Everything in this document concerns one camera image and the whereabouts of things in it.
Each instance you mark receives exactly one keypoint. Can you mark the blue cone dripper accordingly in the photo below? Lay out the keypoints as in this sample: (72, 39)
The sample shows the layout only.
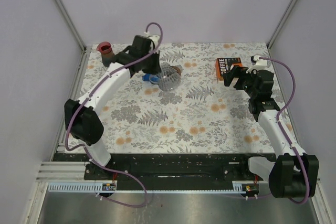
(151, 78)

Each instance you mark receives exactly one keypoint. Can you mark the clear glass carafe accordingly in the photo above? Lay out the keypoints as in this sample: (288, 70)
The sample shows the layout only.
(169, 78)

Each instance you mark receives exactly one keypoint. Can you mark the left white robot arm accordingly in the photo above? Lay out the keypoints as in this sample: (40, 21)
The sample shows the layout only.
(82, 116)

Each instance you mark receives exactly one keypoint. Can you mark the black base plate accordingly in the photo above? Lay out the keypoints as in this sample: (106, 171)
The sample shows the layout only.
(170, 171)

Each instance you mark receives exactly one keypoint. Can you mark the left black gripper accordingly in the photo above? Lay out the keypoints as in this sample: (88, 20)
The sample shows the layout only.
(155, 68)

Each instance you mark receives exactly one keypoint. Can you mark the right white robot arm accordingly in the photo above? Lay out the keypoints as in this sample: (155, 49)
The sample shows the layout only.
(294, 173)

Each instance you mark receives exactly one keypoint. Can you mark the red topped dark flask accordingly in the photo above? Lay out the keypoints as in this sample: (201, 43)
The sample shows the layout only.
(107, 54)

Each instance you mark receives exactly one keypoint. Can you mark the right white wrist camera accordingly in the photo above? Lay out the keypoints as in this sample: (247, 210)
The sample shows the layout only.
(258, 63)

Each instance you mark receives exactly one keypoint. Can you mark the orange coffee filter box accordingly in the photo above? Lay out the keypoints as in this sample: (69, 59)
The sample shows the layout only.
(223, 65)

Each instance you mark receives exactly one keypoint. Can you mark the aluminium frame rail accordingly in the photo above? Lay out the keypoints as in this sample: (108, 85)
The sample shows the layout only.
(67, 19)

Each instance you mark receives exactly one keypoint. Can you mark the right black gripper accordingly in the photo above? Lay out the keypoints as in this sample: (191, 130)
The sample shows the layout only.
(239, 72)

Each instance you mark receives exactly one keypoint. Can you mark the brown wooden ring holder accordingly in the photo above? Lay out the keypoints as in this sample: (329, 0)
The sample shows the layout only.
(177, 70)

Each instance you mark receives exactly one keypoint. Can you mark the white slotted cable duct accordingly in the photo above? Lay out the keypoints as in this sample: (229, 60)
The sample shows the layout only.
(118, 187)

